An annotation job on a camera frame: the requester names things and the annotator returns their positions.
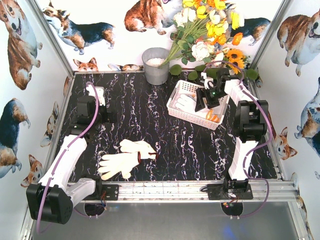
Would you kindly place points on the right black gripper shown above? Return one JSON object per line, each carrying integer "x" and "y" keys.
{"x": 208, "y": 97}

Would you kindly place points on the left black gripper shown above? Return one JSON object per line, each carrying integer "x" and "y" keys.
{"x": 110, "y": 116}

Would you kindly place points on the yellow dotted knit glove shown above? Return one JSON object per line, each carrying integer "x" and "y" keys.
{"x": 186, "y": 103}

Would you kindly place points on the white plastic storage basket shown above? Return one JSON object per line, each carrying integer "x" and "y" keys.
{"x": 198, "y": 118}

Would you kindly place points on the white knit glove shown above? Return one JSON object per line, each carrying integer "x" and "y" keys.
{"x": 212, "y": 116}

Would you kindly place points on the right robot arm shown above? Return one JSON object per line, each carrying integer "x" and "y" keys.
{"x": 250, "y": 122}

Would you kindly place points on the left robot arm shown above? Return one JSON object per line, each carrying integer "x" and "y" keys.
{"x": 53, "y": 199}

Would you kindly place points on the sunflower pot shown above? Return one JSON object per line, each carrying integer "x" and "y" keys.
{"x": 237, "y": 58}

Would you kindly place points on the cream leather glove front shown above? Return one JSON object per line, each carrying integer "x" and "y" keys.
{"x": 111, "y": 164}

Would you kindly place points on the cream leather glove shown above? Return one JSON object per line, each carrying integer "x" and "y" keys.
{"x": 111, "y": 164}
{"x": 145, "y": 149}

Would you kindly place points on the grey metal bucket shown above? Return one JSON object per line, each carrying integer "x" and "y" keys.
{"x": 155, "y": 68}

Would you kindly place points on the cream leather glove rear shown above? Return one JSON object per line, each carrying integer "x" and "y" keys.
{"x": 145, "y": 149}

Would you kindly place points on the artificial flower bouquet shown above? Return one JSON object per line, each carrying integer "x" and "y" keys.
{"x": 203, "y": 29}

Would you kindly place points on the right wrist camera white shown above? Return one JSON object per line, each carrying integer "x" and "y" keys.
{"x": 207, "y": 81}

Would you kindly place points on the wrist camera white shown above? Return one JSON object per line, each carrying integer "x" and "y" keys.
{"x": 100, "y": 91}
{"x": 207, "y": 81}

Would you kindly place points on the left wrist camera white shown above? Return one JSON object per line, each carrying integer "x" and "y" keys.
{"x": 100, "y": 91}

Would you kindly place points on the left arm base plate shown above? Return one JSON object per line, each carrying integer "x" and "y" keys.
{"x": 108, "y": 192}

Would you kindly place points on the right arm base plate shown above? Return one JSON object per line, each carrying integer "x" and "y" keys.
{"x": 217, "y": 192}

